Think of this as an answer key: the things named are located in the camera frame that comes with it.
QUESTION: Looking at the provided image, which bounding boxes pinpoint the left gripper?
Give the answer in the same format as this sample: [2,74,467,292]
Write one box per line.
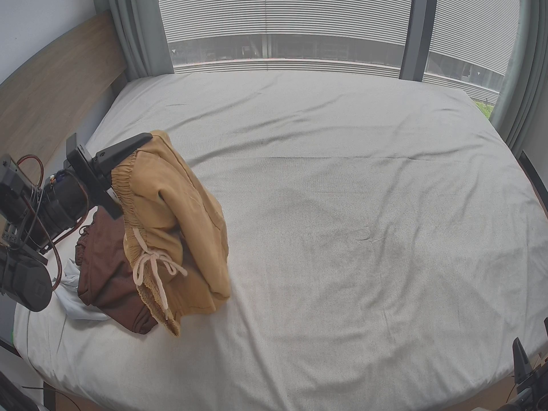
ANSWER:
[38,132,153,241]

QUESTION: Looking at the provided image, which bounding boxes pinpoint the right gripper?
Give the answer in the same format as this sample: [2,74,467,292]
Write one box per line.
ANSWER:
[512,337,548,411]

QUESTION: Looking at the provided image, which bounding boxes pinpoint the tan shorts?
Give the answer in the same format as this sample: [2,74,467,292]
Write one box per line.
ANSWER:
[110,130,232,338]

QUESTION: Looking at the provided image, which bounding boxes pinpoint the brown garment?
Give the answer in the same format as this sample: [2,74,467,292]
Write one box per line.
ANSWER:
[75,208,159,336]

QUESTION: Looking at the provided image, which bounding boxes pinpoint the white garment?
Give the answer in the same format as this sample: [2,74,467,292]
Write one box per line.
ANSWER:
[51,259,110,322]

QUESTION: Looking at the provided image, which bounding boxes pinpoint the grey-green curtain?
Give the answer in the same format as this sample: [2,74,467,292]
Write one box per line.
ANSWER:
[490,0,548,153]
[90,0,174,80]

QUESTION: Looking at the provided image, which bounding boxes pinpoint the window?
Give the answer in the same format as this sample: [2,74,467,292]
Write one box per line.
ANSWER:
[154,0,525,102]

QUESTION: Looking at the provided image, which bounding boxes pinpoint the black cable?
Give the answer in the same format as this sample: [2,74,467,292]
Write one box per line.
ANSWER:
[41,240,61,293]

